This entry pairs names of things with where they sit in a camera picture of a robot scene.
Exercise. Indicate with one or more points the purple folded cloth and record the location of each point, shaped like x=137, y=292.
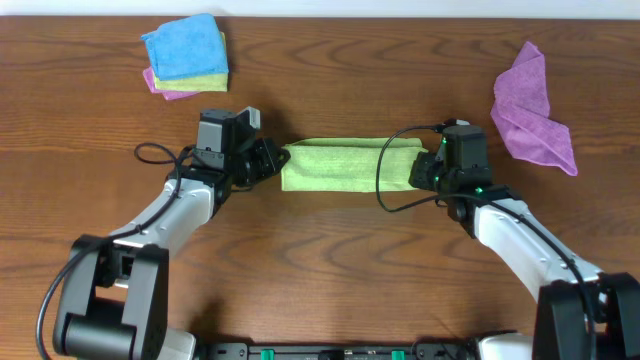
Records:
x=168, y=95

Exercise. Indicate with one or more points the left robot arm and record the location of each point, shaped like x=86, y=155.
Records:
x=114, y=289

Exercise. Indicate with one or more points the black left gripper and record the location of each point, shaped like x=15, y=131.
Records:
x=270, y=159

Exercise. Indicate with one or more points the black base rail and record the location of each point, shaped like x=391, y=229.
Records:
x=417, y=351

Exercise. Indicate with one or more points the purple crumpled cloth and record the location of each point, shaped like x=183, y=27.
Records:
x=521, y=113

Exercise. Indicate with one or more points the light green cloth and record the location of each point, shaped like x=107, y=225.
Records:
x=360, y=165

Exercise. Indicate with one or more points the blue folded cloth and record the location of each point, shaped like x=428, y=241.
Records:
x=185, y=48

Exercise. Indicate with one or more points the green folded cloth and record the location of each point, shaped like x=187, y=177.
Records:
x=216, y=82

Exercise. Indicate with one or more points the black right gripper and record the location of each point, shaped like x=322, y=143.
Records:
x=420, y=176

